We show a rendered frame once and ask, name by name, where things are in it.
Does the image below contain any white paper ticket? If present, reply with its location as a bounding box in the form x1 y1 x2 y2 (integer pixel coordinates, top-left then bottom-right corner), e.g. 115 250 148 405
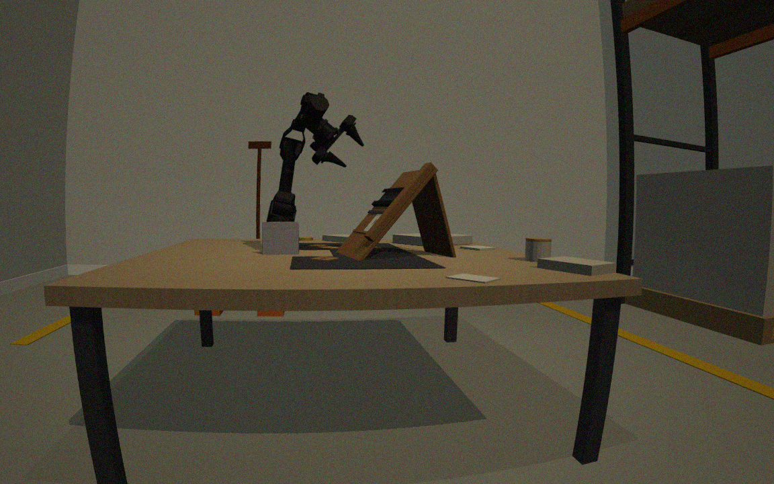
364 214 382 231

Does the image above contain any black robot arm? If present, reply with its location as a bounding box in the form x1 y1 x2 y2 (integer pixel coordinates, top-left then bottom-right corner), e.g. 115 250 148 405
267 92 329 222

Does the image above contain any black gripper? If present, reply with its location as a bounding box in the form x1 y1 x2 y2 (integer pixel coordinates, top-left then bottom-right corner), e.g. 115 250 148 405
311 115 364 167

